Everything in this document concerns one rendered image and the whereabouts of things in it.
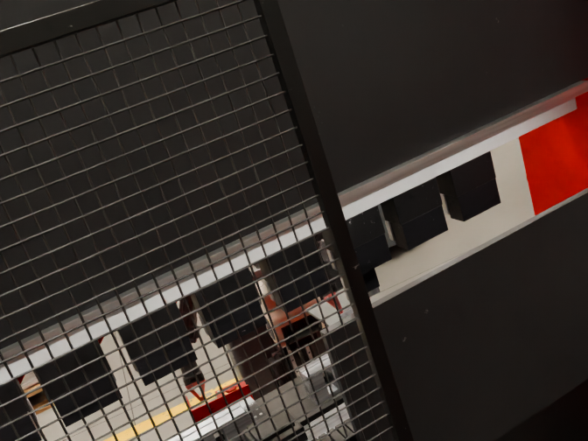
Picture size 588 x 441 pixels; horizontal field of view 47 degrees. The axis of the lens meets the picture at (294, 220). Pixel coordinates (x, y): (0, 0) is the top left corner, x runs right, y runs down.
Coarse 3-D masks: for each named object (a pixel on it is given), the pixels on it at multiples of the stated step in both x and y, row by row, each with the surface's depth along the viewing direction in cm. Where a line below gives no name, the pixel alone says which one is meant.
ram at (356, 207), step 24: (528, 120) 200; (552, 120) 204; (480, 144) 194; (432, 168) 189; (384, 192) 184; (288, 240) 174; (240, 264) 170; (192, 288) 165; (120, 312) 159; (144, 312) 161; (72, 336) 155; (96, 336) 158; (24, 360) 152
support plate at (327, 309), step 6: (342, 294) 218; (342, 300) 214; (372, 300) 208; (324, 306) 214; (330, 306) 212; (342, 306) 210; (312, 312) 212; (318, 312) 211; (324, 312) 210; (330, 312) 209; (318, 318) 208; (330, 318) 205; (336, 318) 204; (330, 324) 202
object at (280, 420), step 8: (248, 400) 177; (280, 408) 163; (256, 416) 168; (264, 416) 162; (280, 416) 160; (264, 424) 159; (280, 424) 157; (296, 424) 157; (248, 432) 160; (256, 432) 157; (264, 432) 156; (280, 432) 156; (288, 432) 156; (296, 432) 155; (304, 432) 156; (248, 440) 158; (256, 440) 155; (264, 440) 154; (272, 440) 155; (296, 440) 156; (304, 440) 157
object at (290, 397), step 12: (288, 384) 202; (264, 396) 200; (288, 396) 196; (300, 396) 194; (264, 408) 194; (276, 408) 193; (300, 408) 189; (312, 408) 187; (324, 408) 186; (300, 420) 184; (312, 420) 184
